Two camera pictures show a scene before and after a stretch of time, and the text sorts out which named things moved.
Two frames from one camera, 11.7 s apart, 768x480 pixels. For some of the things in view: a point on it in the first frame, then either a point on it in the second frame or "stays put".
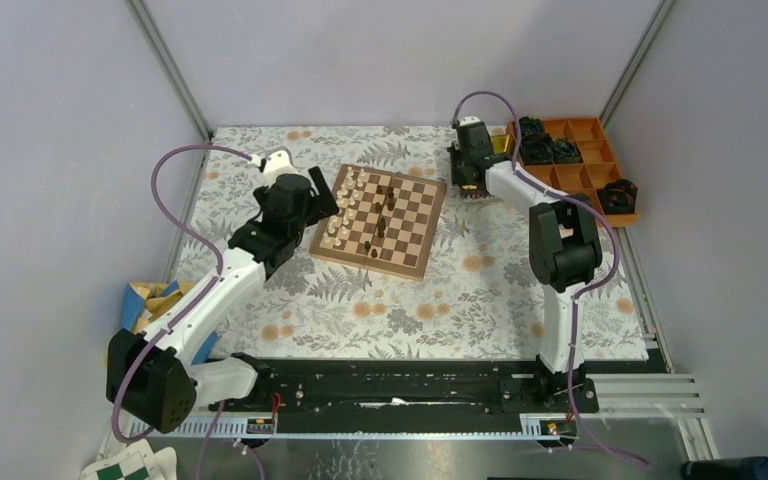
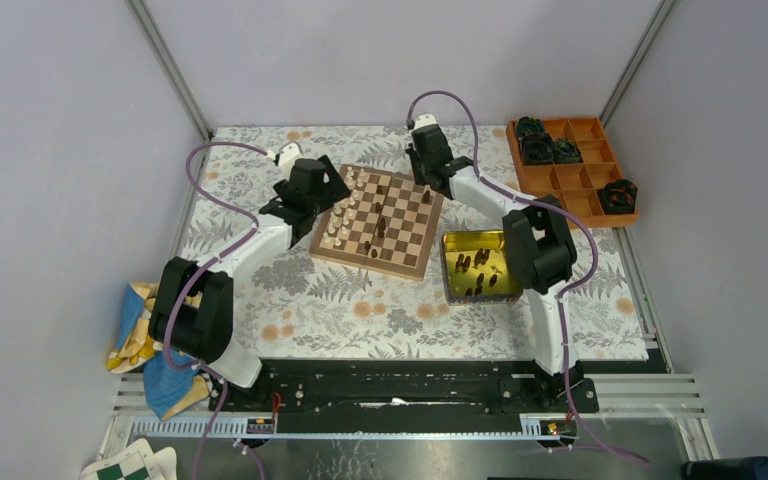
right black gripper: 456,179 -> 418,178
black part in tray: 537,147 stays put
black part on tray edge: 619,196 stays put
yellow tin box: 503,144 -> 475,268
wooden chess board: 386,221 stays put
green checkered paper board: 134,462 stays put
